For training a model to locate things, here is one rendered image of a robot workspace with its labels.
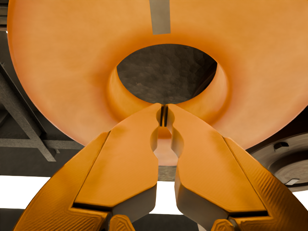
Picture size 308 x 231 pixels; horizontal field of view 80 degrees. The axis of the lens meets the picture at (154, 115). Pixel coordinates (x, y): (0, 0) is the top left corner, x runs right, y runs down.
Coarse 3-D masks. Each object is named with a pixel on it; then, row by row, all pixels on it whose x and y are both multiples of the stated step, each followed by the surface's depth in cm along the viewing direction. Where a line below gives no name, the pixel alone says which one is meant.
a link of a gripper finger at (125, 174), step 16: (144, 112) 11; (160, 112) 12; (112, 128) 10; (128, 128) 10; (144, 128) 10; (112, 144) 8; (128, 144) 8; (144, 144) 8; (96, 160) 8; (112, 160) 8; (128, 160) 8; (144, 160) 8; (96, 176) 7; (112, 176) 7; (128, 176) 7; (144, 176) 7; (80, 192) 6; (96, 192) 6; (112, 192) 6; (128, 192) 6; (144, 192) 6; (96, 208) 6; (112, 208) 6; (128, 208) 6; (144, 208) 7
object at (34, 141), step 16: (0, 64) 363; (0, 80) 379; (0, 96) 385; (16, 96) 424; (16, 112) 420; (32, 112) 463; (32, 128) 464; (0, 144) 530; (16, 144) 528; (32, 144) 525; (48, 144) 523; (64, 144) 521; (80, 144) 519; (48, 160) 582
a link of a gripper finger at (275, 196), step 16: (240, 160) 8; (256, 160) 8; (256, 176) 7; (272, 176) 7; (256, 192) 7; (272, 192) 7; (288, 192) 7; (272, 208) 6; (288, 208) 6; (304, 208) 6; (240, 224) 6; (256, 224) 6; (272, 224) 6; (288, 224) 6; (304, 224) 6
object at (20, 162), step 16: (0, 112) 925; (0, 128) 857; (16, 128) 859; (48, 128) 862; (0, 160) 747; (16, 160) 748; (32, 160) 750; (64, 160) 753; (32, 176) 704; (48, 176) 706; (0, 208) 627; (16, 208) 628; (0, 224) 595; (144, 224) 604; (160, 224) 604; (176, 224) 605; (192, 224) 606
